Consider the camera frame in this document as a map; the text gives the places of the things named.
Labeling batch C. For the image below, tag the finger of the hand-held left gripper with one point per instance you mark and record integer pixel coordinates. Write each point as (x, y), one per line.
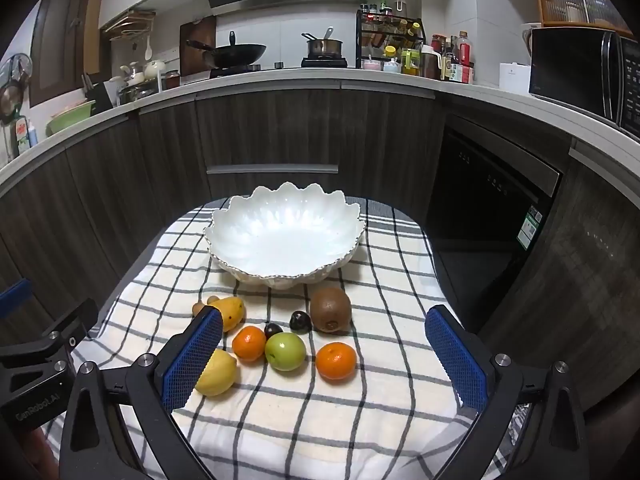
(75, 322)
(15, 296)

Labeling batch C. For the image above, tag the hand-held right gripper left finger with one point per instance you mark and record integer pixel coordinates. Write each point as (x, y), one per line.
(192, 360)

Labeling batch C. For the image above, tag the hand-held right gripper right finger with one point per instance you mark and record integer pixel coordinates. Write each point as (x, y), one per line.
(457, 365)

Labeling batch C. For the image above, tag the yellow lemon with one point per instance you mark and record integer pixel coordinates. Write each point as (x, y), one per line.
(220, 375)

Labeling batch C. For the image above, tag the yellow mango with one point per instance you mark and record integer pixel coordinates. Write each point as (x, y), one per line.
(232, 311)

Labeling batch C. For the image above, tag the orange mandarin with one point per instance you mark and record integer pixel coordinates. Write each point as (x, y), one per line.
(336, 361)
(248, 344)

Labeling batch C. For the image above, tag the white scalloped bowl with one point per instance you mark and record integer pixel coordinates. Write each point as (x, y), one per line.
(285, 235)

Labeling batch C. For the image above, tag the small brown longan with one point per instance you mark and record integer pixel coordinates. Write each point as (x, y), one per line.
(213, 300)
(198, 309)

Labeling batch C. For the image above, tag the dark plum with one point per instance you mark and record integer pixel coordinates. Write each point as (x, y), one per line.
(273, 331)
(300, 321)

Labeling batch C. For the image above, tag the green jujube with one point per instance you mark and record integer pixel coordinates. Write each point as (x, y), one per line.
(285, 351)

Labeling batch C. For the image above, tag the black checked white cloth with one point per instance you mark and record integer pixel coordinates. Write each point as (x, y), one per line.
(300, 420)

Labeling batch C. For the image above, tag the brown kiwi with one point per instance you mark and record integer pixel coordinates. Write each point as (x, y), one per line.
(330, 308)

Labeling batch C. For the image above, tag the black built-in dishwasher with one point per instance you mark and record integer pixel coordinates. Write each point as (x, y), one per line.
(480, 220)

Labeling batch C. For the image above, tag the red label bottle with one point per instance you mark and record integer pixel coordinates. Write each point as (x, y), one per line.
(22, 137)

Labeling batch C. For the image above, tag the dark wood base cabinets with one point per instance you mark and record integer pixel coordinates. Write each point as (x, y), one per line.
(150, 160)

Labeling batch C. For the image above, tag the light green bowl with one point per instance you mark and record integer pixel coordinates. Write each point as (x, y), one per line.
(70, 119)

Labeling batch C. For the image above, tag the electric fan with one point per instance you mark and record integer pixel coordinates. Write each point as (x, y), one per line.
(12, 85)

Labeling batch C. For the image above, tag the black knife block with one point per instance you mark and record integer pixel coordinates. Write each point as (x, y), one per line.
(100, 97)

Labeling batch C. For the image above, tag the brown glass jar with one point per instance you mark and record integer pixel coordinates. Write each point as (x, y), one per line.
(172, 80)

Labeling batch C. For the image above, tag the brown door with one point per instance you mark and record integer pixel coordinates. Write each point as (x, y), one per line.
(65, 35)

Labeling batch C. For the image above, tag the white hanging spatula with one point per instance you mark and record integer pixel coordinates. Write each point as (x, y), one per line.
(148, 52)

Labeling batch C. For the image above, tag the white box appliance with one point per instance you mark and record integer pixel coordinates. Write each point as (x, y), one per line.
(515, 79)

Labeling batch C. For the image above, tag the row of condiment bottles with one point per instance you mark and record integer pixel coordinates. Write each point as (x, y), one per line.
(452, 67)

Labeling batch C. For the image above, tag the dark wooden cutting board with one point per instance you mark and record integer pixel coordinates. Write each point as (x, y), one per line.
(197, 42)

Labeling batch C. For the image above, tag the green lidded jar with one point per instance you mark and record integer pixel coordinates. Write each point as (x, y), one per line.
(410, 62)

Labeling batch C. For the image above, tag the black wok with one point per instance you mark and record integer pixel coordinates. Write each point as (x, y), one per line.
(235, 54)

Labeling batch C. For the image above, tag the pink lidded container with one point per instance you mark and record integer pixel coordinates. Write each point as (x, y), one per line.
(372, 64)

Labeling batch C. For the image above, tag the black microwave oven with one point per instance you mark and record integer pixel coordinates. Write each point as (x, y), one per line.
(570, 67)

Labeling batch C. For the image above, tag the black gas stove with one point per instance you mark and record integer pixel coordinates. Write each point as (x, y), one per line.
(325, 63)

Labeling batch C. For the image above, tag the black spice rack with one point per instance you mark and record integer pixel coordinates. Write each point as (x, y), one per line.
(387, 35)

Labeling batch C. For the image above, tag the steel saucepan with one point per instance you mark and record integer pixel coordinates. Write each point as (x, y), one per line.
(324, 47)

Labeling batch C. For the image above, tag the wall rack with bamboo trays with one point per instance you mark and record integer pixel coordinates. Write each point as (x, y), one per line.
(130, 25)

